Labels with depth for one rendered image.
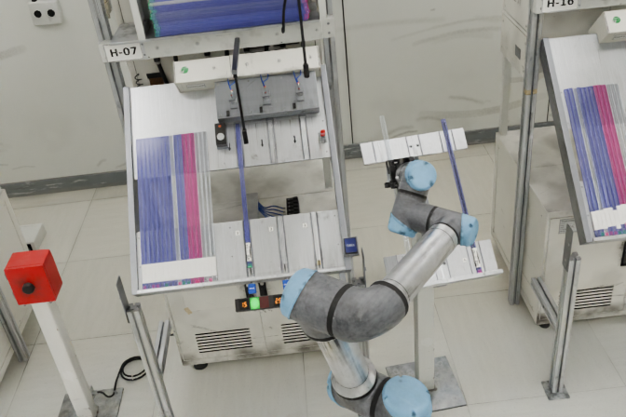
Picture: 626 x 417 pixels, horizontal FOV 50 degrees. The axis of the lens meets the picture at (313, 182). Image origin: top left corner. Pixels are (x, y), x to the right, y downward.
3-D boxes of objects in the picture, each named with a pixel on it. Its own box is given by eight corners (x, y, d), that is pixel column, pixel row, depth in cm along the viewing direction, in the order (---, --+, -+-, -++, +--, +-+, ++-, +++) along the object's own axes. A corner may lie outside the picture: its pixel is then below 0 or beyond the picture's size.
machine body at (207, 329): (354, 357, 279) (343, 236, 247) (185, 377, 279) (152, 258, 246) (338, 260, 335) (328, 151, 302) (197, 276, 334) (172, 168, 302)
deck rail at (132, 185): (142, 296, 220) (138, 294, 214) (137, 296, 220) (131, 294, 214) (133, 93, 239) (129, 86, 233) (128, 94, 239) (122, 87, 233)
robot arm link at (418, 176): (402, 188, 166) (412, 154, 166) (393, 188, 177) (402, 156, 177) (432, 197, 166) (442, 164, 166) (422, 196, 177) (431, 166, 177)
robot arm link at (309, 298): (379, 432, 172) (325, 320, 133) (331, 408, 180) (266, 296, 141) (401, 391, 178) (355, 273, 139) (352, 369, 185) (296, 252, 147)
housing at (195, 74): (320, 84, 239) (320, 66, 225) (183, 100, 239) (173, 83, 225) (319, 62, 241) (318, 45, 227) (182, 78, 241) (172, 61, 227)
